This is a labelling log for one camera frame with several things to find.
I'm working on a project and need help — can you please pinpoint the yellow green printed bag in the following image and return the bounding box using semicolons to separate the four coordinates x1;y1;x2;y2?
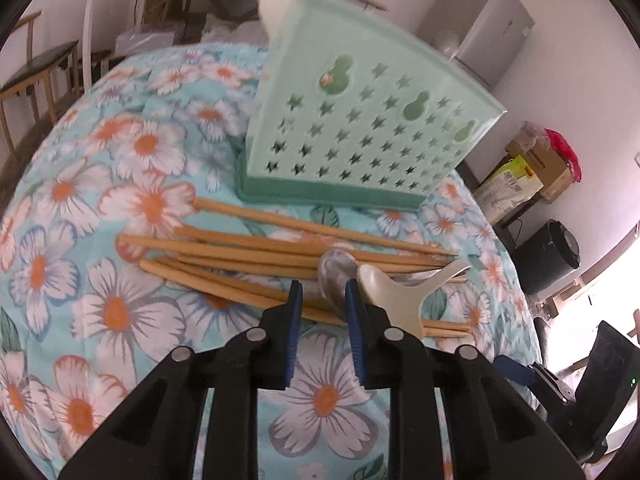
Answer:
474;155;545;226

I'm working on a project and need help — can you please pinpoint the white plastic sack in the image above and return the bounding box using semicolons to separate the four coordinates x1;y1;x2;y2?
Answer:
200;11;271;47

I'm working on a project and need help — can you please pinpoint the grey storage box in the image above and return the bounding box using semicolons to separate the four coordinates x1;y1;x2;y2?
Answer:
114;26;177;59

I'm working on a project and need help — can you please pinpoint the white side table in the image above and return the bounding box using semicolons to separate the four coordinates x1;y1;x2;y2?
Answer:
76;0;392;86

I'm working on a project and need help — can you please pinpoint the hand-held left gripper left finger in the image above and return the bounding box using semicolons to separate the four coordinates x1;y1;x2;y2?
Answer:
57;280;304;480

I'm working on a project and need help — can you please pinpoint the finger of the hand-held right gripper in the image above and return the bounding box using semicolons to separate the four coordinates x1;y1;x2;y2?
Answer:
494;355;576;406

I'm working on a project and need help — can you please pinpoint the black round bin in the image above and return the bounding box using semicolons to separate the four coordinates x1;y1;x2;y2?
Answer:
514;218;582;296

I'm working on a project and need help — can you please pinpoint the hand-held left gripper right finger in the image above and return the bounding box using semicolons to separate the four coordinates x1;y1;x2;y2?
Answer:
345;279;585;480

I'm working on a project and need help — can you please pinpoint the floral blue blanket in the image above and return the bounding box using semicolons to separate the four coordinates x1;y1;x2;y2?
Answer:
0;41;551;480

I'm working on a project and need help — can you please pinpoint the green plastic utensil holder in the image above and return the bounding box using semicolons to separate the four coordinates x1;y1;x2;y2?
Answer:
235;0;506;213

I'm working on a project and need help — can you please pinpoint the large cardboard box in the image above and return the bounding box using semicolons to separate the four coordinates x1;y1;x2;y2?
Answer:
505;121;573;204

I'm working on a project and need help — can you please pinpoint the red plastic bag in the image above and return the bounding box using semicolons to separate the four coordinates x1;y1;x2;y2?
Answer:
544;128;583;184

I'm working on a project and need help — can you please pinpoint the wooden chair black seat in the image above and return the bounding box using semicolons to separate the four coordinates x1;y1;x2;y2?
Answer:
0;11;81;158

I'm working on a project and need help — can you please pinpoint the grey refrigerator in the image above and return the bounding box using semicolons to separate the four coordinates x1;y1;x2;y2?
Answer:
417;0;536;92

